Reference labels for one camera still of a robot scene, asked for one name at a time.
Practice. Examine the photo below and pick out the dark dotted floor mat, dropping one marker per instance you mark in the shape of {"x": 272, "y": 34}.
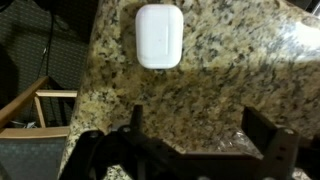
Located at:
{"x": 20, "y": 40}

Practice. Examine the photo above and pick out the white earbuds case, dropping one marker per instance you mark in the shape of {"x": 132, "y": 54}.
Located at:
{"x": 159, "y": 36}

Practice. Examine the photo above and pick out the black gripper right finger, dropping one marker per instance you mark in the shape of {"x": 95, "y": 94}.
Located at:
{"x": 283, "y": 150}

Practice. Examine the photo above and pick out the wooden chair grey cushion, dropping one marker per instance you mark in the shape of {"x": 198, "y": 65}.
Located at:
{"x": 30, "y": 156}

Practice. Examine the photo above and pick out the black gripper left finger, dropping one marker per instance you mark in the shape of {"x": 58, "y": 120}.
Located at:
{"x": 86, "y": 150}

